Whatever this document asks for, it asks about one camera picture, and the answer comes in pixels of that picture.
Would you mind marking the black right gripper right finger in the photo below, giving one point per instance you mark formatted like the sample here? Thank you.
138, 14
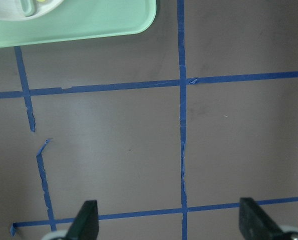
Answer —
255, 223

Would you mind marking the mint green tray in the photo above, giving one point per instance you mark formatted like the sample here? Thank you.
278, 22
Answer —
80, 19

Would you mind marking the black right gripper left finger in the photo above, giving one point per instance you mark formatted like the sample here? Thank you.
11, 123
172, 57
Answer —
86, 224

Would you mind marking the white round plate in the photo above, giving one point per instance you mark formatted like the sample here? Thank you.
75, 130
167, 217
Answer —
11, 10

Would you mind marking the pale green plastic spoon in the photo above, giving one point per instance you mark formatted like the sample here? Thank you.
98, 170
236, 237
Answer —
28, 7

